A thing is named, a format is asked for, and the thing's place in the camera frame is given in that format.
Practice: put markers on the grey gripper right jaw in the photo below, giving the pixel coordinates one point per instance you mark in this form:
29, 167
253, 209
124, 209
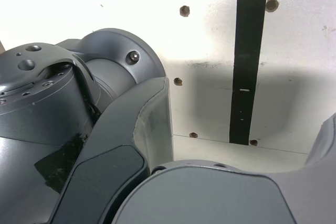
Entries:
210, 197

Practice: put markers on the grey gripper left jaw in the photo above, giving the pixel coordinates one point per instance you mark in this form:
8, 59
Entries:
123, 119

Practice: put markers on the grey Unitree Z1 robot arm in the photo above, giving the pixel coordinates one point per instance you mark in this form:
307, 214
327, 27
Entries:
39, 108

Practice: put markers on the black tape strip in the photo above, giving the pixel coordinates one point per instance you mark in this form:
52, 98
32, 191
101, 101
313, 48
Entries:
246, 64

